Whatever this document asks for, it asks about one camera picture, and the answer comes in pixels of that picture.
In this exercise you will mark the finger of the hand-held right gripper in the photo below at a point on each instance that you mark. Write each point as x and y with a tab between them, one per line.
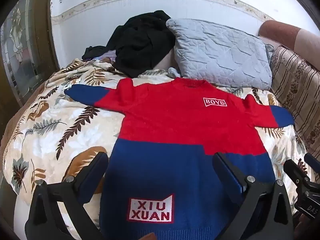
296	173
313	163

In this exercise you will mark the wooden door with glass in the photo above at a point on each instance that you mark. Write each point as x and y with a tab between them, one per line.
22	50

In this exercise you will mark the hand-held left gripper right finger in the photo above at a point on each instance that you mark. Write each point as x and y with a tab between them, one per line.
235	178

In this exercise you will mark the brown and pink bolster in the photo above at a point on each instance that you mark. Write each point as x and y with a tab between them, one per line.
282	33

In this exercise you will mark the purple cloth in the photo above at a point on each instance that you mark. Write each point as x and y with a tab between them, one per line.
107	56

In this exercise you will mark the striped beige cushion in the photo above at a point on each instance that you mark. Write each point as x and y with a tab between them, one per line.
297	87

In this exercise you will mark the red and blue knit sweater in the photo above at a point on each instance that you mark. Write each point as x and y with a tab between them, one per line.
175	120

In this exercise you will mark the black garment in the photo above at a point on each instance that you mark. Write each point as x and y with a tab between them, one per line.
140	42

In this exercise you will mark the grey quilted pillow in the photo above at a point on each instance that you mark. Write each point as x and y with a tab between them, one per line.
220	55

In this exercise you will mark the leaf print blanket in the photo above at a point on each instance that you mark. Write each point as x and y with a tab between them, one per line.
62	130

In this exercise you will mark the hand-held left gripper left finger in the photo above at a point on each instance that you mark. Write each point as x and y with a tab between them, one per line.
99	163

